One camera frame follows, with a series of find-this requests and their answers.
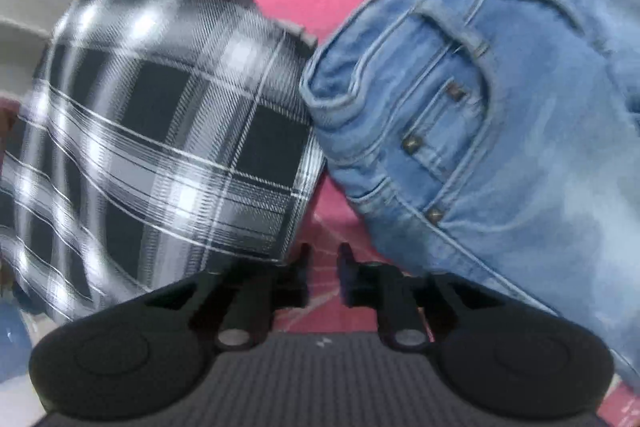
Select light blue denim jeans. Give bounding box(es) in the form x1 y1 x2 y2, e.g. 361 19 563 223
299 0 640 390

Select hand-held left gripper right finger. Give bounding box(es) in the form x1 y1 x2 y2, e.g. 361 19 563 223
338 242 507 354

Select black white plaid shirt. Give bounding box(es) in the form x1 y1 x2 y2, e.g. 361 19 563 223
0 0 327 324

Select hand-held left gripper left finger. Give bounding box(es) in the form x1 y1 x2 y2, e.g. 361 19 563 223
142 243 312 352

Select blue cloth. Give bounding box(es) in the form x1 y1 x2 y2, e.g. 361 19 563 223
0 297 34 370

